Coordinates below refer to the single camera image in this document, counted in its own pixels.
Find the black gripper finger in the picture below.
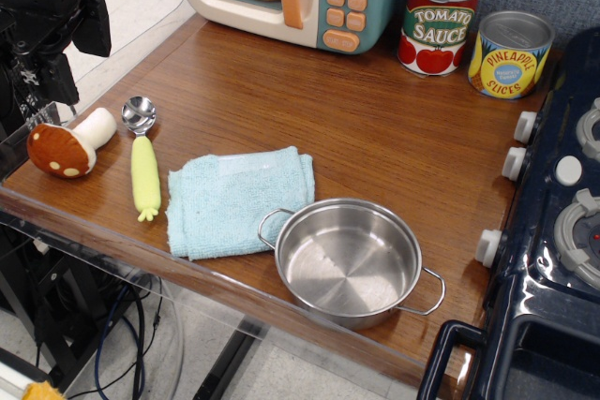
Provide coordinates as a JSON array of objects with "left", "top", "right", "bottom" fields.
[
  {"left": 39, "top": 53, "right": 79, "bottom": 106},
  {"left": 72, "top": 0, "right": 112, "bottom": 57}
]

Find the spoon with yellow-green handle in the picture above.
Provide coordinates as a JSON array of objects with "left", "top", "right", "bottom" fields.
[{"left": 121, "top": 96, "right": 161, "bottom": 222}]

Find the light blue towel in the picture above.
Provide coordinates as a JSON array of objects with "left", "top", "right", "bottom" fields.
[{"left": 166, "top": 146, "right": 315, "bottom": 260}]

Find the stainless steel pan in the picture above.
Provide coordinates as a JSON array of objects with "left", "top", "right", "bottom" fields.
[{"left": 258, "top": 198, "right": 433, "bottom": 330}]

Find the plush brown mushroom toy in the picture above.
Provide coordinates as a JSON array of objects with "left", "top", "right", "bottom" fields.
[{"left": 26, "top": 108, "right": 117, "bottom": 179}]

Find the tomato sauce can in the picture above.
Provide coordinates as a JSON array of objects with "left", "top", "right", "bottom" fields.
[{"left": 397, "top": 0, "right": 479, "bottom": 76}]

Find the pineapple slices can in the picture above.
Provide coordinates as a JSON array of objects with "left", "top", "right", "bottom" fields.
[{"left": 468, "top": 10, "right": 555, "bottom": 100}]

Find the white stove knob middle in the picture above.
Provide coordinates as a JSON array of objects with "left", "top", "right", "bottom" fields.
[{"left": 502, "top": 147, "right": 526, "bottom": 182}]

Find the white stove knob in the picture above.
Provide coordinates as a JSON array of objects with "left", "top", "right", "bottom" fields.
[
  {"left": 502, "top": 147, "right": 526, "bottom": 182},
  {"left": 513, "top": 111, "right": 537, "bottom": 144},
  {"left": 475, "top": 230, "right": 503, "bottom": 268}
]

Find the white stove knob upper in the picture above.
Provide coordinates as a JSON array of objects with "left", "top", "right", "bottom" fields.
[{"left": 513, "top": 111, "right": 537, "bottom": 144}]

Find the white stove knob lower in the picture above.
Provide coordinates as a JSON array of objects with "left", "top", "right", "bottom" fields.
[{"left": 475, "top": 230, "right": 503, "bottom": 268}]

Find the dark blue toy stove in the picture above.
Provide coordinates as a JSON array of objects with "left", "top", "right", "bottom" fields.
[{"left": 418, "top": 28, "right": 599, "bottom": 399}]

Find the black cable under table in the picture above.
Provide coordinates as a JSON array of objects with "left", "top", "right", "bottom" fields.
[{"left": 69, "top": 277, "right": 165, "bottom": 400}]

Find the blue cable under table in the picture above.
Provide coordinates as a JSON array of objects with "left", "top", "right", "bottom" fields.
[{"left": 93, "top": 285, "right": 146, "bottom": 400}]

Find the black table frame leg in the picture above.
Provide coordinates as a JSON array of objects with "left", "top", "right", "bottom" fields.
[{"left": 192, "top": 331, "right": 255, "bottom": 400}]

